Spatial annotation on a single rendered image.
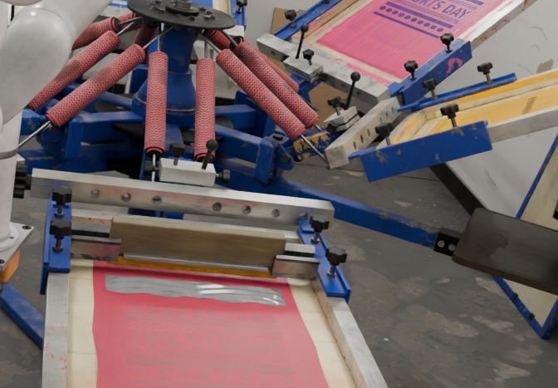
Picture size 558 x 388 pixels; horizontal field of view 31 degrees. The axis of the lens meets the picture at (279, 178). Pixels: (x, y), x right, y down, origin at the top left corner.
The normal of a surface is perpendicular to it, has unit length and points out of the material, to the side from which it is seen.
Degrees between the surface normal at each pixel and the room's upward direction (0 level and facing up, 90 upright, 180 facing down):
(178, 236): 90
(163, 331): 0
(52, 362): 0
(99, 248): 90
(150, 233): 90
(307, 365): 0
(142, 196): 90
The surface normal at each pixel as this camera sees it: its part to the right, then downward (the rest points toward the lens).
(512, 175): -0.96, -0.11
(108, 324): 0.19, -0.92
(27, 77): 0.25, 0.47
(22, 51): 0.09, 0.26
